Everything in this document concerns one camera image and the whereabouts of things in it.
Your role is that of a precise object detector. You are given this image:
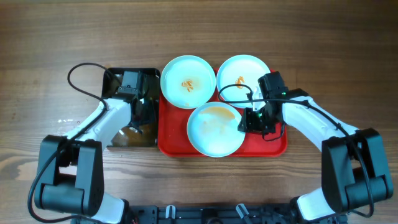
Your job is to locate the right black cable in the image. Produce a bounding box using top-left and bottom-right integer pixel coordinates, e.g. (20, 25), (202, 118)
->
(216, 83), (376, 218)

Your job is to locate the red plastic serving tray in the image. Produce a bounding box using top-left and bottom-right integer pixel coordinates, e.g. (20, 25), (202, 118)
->
(157, 67), (288, 157)

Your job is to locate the white plate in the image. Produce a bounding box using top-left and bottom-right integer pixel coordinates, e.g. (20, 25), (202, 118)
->
(216, 55), (271, 111)
(160, 55), (216, 109)
(187, 101), (246, 157)

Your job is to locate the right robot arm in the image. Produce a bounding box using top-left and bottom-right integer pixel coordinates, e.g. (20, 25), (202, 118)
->
(238, 88), (394, 223)

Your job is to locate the black water tray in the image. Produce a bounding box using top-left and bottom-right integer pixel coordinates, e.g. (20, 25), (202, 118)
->
(101, 67), (160, 147)

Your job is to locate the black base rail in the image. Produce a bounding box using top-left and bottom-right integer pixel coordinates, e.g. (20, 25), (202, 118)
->
(70, 203), (348, 224)

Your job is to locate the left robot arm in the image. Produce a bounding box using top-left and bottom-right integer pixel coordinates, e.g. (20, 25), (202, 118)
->
(27, 97), (159, 223)

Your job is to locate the left black cable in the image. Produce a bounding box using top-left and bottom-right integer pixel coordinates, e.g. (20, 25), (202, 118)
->
(27, 62), (122, 224)

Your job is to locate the black cable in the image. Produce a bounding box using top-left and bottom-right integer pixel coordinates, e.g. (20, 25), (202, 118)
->
(27, 62), (122, 224)
(216, 83), (376, 218)

